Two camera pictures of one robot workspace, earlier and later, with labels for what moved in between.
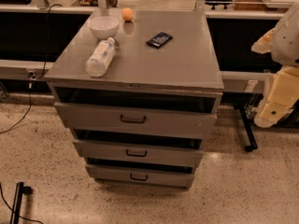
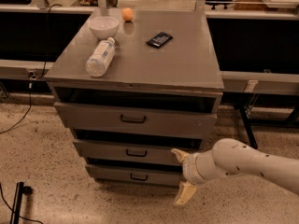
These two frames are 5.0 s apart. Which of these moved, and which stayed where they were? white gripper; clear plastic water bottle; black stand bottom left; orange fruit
Moved: white gripper
Stayed: orange fruit; clear plastic water bottle; black stand bottom left
